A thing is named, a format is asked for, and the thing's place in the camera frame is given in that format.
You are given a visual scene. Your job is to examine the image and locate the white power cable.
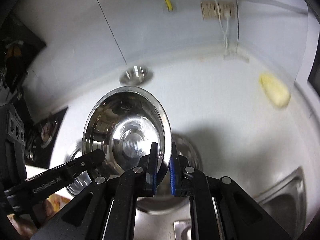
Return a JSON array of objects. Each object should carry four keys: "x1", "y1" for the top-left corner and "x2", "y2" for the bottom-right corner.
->
[{"x1": 205, "y1": 0, "x2": 232, "y2": 58}]

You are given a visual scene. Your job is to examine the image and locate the medium steel bowl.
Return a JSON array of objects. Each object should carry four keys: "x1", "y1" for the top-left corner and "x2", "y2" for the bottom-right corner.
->
[{"x1": 82, "y1": 85, "x2": 173, "y2": 181}]

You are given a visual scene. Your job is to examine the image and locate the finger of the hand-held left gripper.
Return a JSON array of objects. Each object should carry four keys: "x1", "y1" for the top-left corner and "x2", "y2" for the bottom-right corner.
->
[{"x1": 58, "y1": 149, "x2": 106, "y2": 178}]

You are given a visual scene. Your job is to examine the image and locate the black glass gas stove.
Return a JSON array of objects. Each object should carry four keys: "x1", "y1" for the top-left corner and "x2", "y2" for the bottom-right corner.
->
[{"x1": 23, "y1": 106, "x2": 69, "y2": 169}]

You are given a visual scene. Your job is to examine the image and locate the small steel bowl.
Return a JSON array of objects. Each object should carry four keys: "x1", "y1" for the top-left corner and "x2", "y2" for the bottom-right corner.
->
[{"x1": 119, "y1": 65, "x2": 154, "y2": 85}]

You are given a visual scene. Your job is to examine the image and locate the double wall outlet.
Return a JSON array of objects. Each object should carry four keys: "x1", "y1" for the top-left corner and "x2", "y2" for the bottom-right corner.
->
[{"x1": 200, "y1": 0, "x2": 236, "y2": 20}]

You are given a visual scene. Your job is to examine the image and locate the large steel bowl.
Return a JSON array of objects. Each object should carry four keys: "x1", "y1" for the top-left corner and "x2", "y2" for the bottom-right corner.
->
[{"x1": 136, "y1": 133, "x2": 202, "y2": 214}]

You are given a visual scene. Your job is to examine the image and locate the person's left hand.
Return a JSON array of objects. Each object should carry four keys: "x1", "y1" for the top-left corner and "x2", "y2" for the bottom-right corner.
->
[{"x1": 7, "y1": 196, "x2": 57, "y2": 240}]

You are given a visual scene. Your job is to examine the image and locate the steel kitchen sink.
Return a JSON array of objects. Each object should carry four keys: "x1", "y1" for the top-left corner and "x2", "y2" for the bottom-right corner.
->
[{"x1": 172, "y1": 166, "x2": 308, "y2": 240}]

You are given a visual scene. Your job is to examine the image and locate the black range hood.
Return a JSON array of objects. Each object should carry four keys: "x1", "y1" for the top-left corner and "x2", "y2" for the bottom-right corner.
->
[{"x1": 0, "y1": 13, "x2": 47, "y2": 93}]

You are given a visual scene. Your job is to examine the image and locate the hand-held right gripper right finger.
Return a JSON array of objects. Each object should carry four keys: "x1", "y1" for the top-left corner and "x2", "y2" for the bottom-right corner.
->
[{"x1": 169, "y1": 142, "x2": 292, "y2": 240}]

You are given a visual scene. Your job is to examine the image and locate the napa cabbage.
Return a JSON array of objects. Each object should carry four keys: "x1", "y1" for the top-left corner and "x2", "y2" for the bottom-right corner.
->
[{"x1": 258, "y1": 72, "x2": 291, "y2": 109}]

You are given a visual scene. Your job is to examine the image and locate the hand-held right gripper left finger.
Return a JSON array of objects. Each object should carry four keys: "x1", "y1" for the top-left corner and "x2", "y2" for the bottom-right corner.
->
[{"x1": 30, "y1": 142, "x2": 159, "y2": 240}]

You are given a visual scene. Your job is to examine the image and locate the gas stove burner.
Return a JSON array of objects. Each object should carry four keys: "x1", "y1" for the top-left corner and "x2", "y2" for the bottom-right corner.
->
[{"x1": 39, "y1": 118, "x2": 60, "y2": 151}]

